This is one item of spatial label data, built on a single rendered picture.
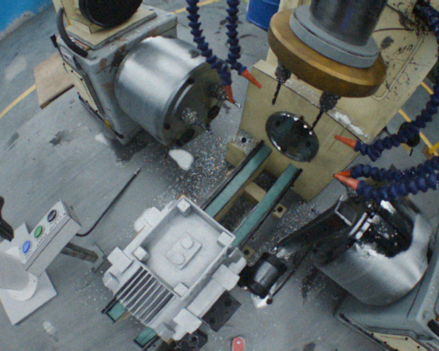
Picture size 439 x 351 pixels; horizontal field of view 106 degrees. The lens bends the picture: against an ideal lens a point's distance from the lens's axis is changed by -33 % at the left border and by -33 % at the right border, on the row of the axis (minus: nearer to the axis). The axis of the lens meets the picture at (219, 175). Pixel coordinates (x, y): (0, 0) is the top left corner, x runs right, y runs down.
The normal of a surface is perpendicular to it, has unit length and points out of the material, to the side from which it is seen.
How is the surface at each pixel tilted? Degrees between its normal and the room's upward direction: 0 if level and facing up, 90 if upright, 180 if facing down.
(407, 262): 28
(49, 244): 64
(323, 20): 90
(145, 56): 21
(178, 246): 0
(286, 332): 0
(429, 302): 0
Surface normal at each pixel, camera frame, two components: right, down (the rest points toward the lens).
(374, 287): -0.56, 0.44
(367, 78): 0.05, -0.42
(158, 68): -0.22, -0.11
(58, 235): 0.71, 0.36
